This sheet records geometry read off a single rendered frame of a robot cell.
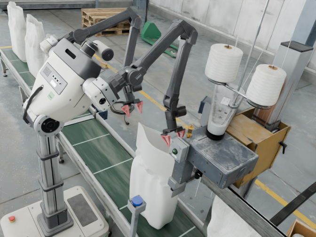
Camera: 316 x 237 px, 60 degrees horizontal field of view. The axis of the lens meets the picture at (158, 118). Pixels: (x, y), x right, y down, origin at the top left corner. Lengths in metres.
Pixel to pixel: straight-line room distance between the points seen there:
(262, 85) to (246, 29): 6.00
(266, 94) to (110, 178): 1.52
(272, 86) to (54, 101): 1.02
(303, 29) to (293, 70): 4.64
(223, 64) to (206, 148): 0.43
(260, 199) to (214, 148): 1.91
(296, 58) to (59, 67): 1.16
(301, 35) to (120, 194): 4.83
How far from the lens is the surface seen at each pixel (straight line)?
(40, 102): 1.54
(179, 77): 1.51
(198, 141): 1.30
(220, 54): 1.40
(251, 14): 7.20
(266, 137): 1.49
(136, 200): 1.62
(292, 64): 1.46
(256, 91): 1.31
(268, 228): 1.41
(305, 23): 6.08
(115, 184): 2.34
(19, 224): 2.33
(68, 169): 3.02
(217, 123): 1.31
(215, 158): 1.23
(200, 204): 2.84
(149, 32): 6.86
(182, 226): 2.16
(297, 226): 2.82
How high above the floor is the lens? 2.10
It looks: 33 degrees down
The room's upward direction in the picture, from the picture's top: 9 degrees clockwise
